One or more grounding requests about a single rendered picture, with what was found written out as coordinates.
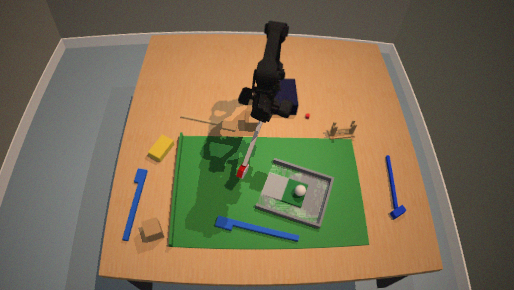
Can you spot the yellow rectangular block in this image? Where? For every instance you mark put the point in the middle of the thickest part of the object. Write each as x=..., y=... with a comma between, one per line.
x=161, y=148

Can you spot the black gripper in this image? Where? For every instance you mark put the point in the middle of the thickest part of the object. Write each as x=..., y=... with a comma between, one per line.
x=285, y=106

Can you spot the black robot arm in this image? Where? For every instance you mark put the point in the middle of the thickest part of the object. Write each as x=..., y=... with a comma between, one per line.
x=269, y=72

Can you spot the small tan cube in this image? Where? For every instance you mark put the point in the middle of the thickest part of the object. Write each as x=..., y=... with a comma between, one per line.
x=152, y=229
x=250, y=123

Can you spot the white golf ball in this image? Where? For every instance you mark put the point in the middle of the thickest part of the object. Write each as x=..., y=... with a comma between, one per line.
x=300, y=190

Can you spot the green mat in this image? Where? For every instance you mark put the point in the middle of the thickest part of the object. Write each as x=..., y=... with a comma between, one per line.
x=208, y=187

